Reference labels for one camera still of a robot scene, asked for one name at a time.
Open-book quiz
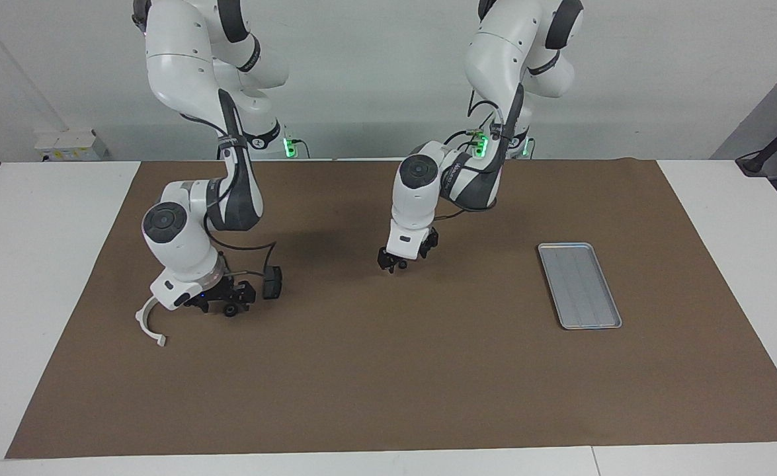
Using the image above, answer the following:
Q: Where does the silver metal tray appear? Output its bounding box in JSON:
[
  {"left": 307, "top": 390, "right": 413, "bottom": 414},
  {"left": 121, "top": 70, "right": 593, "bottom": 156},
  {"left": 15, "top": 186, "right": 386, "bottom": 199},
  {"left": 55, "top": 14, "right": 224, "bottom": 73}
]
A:
[{"left": 537, "top": 242, "right": 623, "bottom": 331}]

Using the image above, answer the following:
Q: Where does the brown table mat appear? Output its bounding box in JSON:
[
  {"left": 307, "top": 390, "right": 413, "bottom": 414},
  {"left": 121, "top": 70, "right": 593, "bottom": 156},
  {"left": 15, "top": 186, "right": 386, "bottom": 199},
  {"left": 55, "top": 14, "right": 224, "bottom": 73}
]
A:
[{"left": 5, "top": 157, "right": 777, "bottom": 459}]

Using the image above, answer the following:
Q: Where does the white power box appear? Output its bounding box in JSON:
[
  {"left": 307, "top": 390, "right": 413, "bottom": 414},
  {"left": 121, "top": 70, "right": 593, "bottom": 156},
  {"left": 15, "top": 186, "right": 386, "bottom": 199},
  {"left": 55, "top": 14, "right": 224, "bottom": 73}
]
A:
[{"left": 34, "top": 129, "right": 108, "bottom": 161}]

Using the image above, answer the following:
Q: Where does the black right arm gripper cable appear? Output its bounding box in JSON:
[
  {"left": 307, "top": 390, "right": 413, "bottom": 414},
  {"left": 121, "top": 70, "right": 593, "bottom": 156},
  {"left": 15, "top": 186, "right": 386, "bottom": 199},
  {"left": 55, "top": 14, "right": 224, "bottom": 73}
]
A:
[{"left": 203, "top": 225, "right": 278, "bottom": 277}]

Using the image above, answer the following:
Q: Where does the black arm gripper cable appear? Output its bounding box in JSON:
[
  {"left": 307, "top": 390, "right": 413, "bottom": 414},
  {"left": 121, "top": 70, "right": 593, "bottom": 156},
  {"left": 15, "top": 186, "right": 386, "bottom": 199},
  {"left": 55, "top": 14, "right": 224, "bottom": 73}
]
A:
[
  {"left": 436, "top": 83, "right": 521, "bottom": 219},
  {"left": 203, "top": 225, "right": 278, "bottom": 277}
]

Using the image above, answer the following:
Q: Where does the white curved plastic bracket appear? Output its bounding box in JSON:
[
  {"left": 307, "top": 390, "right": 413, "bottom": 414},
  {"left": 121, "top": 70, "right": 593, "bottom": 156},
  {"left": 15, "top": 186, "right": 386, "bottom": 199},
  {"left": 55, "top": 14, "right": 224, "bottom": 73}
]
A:
[{"left": 135, "top": 296, "right": 167, "bottom": 348}]

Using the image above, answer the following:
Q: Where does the black left base cable bundle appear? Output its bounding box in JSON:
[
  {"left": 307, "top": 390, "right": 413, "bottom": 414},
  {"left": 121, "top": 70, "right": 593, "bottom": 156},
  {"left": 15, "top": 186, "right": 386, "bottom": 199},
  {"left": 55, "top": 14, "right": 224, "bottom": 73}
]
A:
[{"left": 444, "top": 109, "right": 496, "bottom": 157}]

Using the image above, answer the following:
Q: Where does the black left arm gripper cable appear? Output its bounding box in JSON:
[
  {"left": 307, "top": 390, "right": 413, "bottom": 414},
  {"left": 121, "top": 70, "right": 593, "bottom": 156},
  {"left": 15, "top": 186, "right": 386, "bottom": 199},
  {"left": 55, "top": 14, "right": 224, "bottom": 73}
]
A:
[{"left": 436, "top": 83, "right": 521, "bottom": 219}]

